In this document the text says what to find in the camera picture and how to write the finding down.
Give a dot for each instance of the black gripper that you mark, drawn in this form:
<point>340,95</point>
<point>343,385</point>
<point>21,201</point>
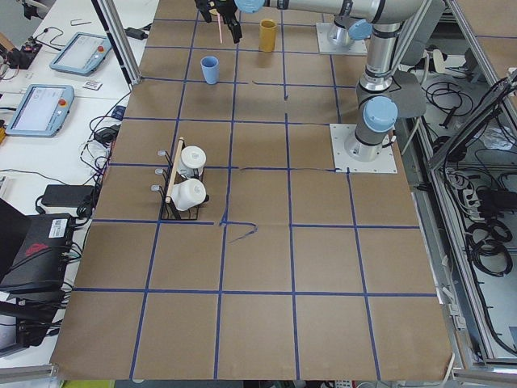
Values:
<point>233,29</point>

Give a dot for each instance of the light blue plastic cup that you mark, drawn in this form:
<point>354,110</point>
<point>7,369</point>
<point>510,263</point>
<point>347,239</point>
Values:
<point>210,69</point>

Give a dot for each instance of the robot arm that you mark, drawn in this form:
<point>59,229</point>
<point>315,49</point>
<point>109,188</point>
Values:
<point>355,28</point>
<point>377,112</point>

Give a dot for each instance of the bamboo chopstick holder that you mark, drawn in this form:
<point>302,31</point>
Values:
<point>267,35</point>

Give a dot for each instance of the small black power brick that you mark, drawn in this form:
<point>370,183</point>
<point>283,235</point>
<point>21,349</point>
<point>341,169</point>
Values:
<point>136,33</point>

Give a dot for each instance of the teach pendant far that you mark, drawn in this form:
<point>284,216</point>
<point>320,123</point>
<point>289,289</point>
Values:
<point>82,55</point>

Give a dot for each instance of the teach pendant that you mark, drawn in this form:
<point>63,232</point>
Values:
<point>42,111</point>
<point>82,55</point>

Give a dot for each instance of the white mug far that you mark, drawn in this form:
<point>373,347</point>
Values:
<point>191,162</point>

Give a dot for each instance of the white mug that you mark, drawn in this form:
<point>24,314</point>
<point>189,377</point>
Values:
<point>189,194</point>
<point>191,162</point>

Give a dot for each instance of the white mug near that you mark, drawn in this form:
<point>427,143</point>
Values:
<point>189,194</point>

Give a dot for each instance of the teach pendant near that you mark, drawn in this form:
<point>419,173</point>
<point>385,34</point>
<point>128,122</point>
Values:
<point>42,111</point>

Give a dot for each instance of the grey office chair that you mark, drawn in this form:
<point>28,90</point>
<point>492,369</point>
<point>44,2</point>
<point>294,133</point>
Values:
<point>406,91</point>

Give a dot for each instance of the black power adapter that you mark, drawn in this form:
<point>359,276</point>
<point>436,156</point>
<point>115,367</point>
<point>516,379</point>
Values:
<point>67,195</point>

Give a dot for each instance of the black computer box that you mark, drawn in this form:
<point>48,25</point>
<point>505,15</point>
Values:
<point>32,252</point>

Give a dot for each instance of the aluminium frame post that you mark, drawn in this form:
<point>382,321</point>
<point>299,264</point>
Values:
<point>112,25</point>

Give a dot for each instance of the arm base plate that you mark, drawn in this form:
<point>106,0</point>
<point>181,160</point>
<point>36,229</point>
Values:
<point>351,156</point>
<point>334,40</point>

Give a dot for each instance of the black wire mug rack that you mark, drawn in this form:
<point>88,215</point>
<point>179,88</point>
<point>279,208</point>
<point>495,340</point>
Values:
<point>171,177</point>

